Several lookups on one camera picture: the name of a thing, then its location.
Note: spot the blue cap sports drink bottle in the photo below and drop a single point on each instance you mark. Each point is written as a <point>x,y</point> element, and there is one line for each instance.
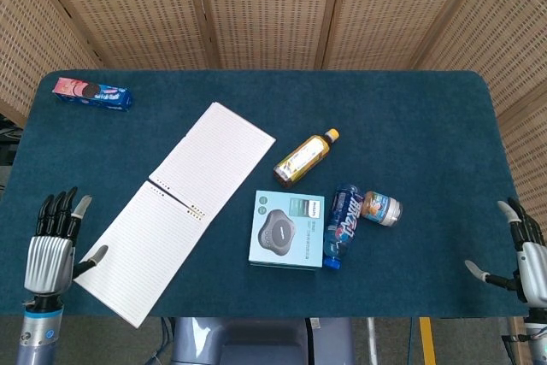
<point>344,224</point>

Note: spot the dark blue table cloth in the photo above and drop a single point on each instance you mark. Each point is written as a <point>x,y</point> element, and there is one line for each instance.
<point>427,147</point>

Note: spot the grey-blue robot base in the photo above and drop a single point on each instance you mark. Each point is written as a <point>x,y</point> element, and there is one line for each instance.
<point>256,341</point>

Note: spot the yellow cap tea bottle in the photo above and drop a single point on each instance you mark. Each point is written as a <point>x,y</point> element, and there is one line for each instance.
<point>303,157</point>

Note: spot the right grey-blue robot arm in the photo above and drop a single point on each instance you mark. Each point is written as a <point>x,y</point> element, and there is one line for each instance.
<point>539,335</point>

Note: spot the white table leg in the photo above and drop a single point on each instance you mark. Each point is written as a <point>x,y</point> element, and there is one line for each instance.
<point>372,339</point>

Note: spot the teal speaker product box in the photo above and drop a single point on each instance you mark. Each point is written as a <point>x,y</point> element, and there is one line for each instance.
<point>286,232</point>

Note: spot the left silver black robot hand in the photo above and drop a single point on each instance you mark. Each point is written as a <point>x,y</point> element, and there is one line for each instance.
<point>47,262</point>

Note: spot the blue pink cookie box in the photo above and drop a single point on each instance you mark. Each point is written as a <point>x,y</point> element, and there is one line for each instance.
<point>107,98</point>

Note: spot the yellow floor tape strip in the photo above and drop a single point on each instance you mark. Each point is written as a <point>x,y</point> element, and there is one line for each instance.
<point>427,343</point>

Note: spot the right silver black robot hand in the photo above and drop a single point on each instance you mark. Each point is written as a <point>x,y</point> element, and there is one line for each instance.
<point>532,264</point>

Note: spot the small jar white lid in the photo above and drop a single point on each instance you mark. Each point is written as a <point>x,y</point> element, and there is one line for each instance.
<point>382,209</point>

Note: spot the dark equipment beside table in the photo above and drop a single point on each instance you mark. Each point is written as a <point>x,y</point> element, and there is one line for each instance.
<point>6,147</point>

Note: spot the woven bamboo folding screen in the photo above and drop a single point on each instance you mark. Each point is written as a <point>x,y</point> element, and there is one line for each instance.
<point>273,6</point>

